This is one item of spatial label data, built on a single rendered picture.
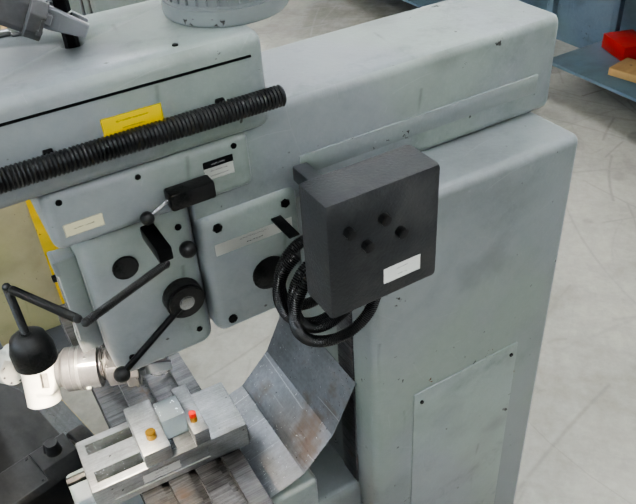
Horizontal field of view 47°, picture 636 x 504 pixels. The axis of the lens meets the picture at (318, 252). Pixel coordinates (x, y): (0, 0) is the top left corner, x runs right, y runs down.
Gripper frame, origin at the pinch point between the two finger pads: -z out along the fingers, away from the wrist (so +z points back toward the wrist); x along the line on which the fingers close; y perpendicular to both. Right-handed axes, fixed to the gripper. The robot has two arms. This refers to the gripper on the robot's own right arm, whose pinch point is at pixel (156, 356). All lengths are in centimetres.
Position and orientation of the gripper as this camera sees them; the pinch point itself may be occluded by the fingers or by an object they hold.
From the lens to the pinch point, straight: 151.6
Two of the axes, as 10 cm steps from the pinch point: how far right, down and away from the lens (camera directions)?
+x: -1.6, -5.9, 7.9
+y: 0.5, 7.9, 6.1
